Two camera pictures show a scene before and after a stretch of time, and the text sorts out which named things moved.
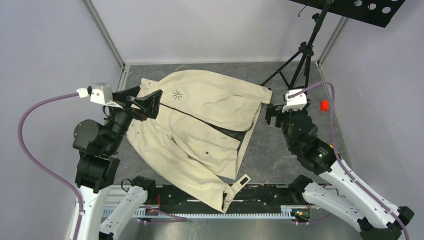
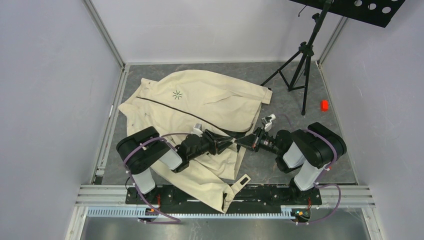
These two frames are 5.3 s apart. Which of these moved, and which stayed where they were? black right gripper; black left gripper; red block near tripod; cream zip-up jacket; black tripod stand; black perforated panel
Moved: black right gripper; black left gripper
Stayed: cream zip-up jacket; black perforated panel; red block near tripod; black tripod stand
